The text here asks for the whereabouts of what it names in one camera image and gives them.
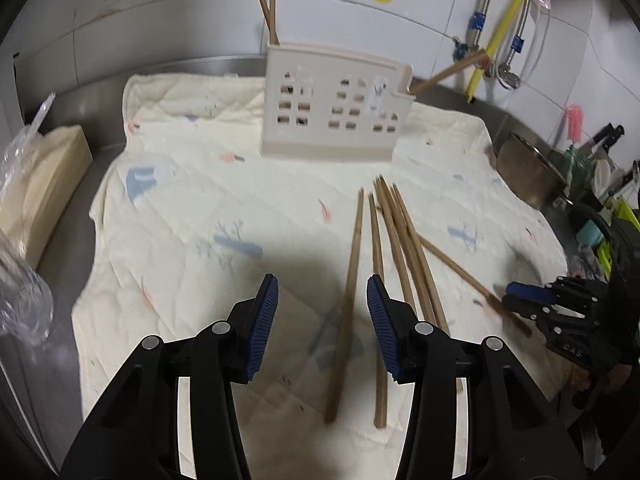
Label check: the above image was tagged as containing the yellow gas hose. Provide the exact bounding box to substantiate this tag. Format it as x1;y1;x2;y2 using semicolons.
467;0;546;103

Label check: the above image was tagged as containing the black-handled knife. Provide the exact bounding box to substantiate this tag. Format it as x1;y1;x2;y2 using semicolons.
591;124;626;157

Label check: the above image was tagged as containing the clear plastic bag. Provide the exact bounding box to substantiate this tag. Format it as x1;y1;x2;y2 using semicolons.
0;92;58;191

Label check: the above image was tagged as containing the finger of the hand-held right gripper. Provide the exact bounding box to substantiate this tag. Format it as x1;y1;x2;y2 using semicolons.
505;276;608;311
501;294;598;357

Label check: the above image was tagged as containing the red-handled metal valve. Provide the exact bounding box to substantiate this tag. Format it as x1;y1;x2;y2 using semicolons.
452;35;493;78

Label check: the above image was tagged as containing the green glass jar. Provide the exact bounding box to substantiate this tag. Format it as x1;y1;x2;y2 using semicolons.
560;147;596;198

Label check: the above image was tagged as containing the stainless steel pot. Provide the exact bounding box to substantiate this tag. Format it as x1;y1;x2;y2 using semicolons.
492;130;576;211

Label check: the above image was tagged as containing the cream printed quilted cloth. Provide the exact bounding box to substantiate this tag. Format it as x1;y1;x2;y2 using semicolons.
71;72;568;480

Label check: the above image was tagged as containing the thin white tube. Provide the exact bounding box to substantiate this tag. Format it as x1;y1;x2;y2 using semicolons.
525;0;556;81

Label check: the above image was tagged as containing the teal cup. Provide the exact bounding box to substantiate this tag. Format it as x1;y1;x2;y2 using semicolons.
577;220;608;251

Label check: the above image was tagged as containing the pink bottle brush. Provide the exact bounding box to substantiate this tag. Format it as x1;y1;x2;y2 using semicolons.
564;104;586;148

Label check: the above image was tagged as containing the metal pipe valve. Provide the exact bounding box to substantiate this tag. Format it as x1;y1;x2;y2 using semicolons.
497;62;523;91

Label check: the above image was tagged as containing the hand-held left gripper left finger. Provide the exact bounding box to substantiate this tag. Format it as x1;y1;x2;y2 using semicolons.
60;274;279;480

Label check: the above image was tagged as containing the beige box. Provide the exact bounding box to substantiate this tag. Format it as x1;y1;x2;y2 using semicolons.
0;125;94;271

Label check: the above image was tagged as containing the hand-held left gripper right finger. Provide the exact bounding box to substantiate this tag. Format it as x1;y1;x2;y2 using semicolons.
366;274;587;480

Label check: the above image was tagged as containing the white plastic utensil holder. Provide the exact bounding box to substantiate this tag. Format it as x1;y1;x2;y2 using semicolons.
260;42;415;162

